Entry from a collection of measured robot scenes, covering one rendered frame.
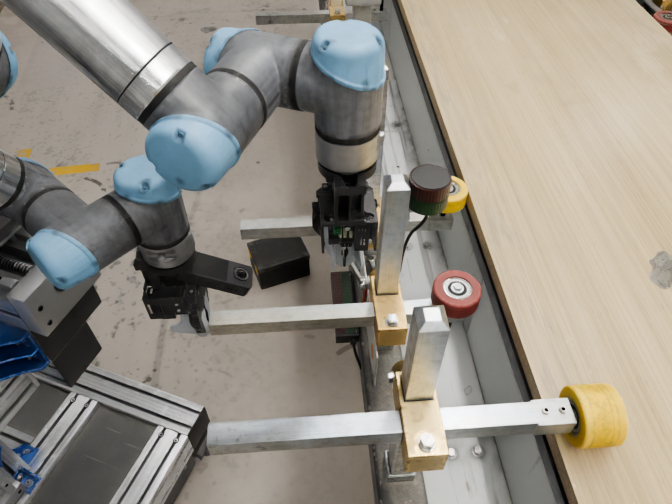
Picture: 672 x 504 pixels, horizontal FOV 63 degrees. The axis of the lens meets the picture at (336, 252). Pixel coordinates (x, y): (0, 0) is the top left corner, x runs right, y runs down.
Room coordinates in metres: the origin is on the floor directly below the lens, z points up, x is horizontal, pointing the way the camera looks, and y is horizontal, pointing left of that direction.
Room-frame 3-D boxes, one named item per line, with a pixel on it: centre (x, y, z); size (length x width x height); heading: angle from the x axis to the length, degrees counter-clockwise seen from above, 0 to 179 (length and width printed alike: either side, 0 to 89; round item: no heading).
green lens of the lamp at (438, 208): (0.60, -0.13, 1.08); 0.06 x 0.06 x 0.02
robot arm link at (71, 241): (0.47, 0.32, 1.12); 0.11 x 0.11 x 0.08; 48
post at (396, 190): (0.60, -0.09, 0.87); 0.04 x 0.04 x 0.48; 4
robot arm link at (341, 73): (0.53, -0.01, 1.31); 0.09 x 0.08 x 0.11; 71
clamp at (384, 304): (0.58, -0.09, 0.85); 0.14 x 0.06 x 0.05; 4
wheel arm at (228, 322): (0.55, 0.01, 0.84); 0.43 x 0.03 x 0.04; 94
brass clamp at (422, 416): (0.33, -0.11, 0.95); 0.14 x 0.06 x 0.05; 4
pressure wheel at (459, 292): (0.57, -0.20, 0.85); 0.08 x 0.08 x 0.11
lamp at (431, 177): (0.60, -0.13, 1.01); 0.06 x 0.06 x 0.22; 4
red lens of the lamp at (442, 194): (0.60, -0.13, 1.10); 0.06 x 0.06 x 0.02
